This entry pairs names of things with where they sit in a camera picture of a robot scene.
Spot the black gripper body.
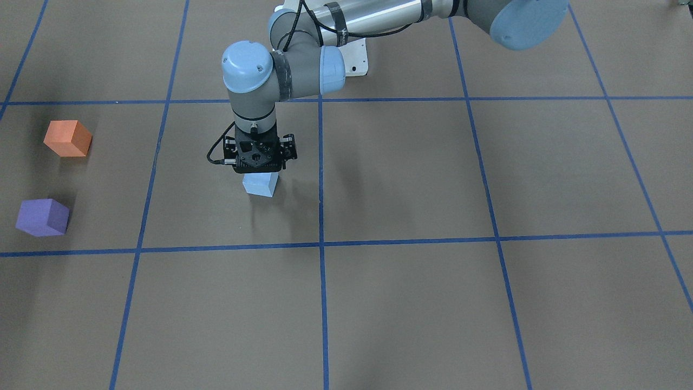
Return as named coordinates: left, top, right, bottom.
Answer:
left=223, top=127, right=298, bottom=174

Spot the light blue foam block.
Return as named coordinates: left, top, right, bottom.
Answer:
left=243, top=172, right=279, bottom=198

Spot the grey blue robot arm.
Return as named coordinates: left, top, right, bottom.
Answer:
left=211, top=1, right=569, bottom=174

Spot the orange foam block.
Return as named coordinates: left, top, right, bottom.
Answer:
left=43, top=120, right=93, bottom=158

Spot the purple foam block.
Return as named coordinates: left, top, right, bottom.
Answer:
left=15, top=198, right=70, bottom=237

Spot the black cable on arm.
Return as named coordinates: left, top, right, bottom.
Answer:
left=206, top=120, right=237, bottom=165

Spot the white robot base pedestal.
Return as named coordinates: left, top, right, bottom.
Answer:
left=273, top=4, right=369, bottom=78

